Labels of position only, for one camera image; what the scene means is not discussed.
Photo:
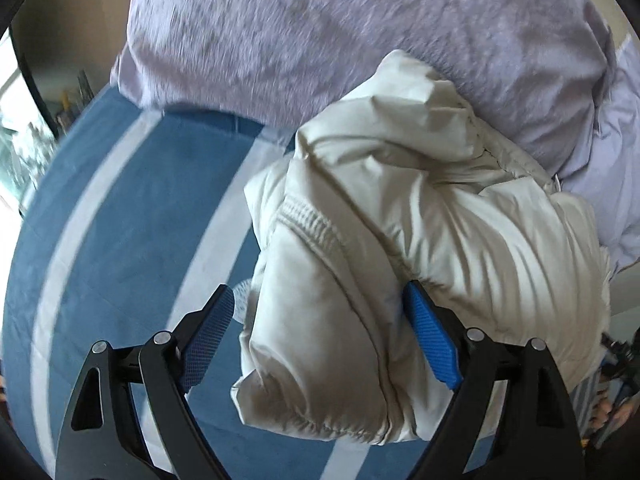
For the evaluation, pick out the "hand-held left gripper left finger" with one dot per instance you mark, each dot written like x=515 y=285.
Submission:
x=210 y=330

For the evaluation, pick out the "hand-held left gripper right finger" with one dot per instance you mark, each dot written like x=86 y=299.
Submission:
x=430 y=332

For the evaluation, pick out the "white puffer jacket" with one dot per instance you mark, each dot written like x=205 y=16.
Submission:
x=400 y=200

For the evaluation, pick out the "blue white striped bed sheet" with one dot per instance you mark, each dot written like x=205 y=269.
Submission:
x=150 y=210

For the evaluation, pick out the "lilac pillow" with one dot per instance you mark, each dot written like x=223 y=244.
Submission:
x=615 y=160
x=350 y=35

